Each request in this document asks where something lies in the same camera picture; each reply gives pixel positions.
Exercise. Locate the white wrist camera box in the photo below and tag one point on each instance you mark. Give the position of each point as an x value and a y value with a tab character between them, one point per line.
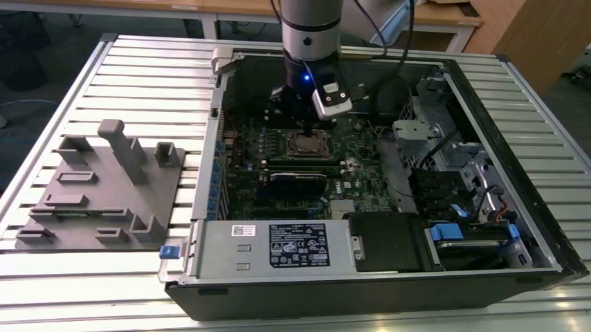
333	98

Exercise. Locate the CPU socket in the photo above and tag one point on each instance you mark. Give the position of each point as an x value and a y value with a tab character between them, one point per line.
289	145

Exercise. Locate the wooden desk white frame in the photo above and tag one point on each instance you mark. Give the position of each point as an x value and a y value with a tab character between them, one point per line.
245	8
115	3

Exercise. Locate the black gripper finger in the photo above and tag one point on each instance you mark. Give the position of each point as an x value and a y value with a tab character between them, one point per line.
307	128

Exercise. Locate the silver CPU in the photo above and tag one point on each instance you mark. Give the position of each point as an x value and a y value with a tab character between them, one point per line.
309	145

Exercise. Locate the silver drive cage bracket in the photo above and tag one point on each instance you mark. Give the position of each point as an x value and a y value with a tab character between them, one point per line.
406	133

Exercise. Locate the blue power supply latch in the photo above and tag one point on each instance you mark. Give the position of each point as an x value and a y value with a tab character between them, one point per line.
170	252

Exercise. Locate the green RAM stick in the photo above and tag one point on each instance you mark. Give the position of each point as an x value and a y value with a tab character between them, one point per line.
79	213

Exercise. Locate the green motherboard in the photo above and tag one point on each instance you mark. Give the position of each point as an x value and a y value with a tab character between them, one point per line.
370	186

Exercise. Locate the black graphics card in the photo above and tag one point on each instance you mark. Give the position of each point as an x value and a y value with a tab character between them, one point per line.
298	185

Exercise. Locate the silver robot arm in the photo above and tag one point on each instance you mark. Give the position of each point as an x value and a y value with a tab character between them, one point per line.
311	31

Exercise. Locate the grey parts rack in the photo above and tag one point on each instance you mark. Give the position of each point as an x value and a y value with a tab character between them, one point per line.
106	193

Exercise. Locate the black PC case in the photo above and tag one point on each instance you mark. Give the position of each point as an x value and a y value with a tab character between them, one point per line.
323	301

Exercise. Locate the wooden cabinet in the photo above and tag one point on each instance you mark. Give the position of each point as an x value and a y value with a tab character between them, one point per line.
532	34

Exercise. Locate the black office chair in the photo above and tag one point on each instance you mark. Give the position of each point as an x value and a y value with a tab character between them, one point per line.
23	52

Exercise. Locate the grey case release latch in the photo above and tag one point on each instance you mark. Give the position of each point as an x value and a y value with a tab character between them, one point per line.
221	60

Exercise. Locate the silver chipset heatsink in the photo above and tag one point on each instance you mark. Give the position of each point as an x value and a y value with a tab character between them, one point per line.
343	205

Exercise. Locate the black RAM slot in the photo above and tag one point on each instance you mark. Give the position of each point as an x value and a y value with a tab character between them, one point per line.
305	164
305	160
302	171
302	167

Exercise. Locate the silver power supply unit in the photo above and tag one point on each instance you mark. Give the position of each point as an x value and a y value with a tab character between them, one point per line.
217	256

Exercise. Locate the black disk drive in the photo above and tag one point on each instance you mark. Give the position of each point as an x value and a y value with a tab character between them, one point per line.
466	256

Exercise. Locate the small blue drive latch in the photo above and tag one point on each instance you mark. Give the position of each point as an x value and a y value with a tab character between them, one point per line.
513	231

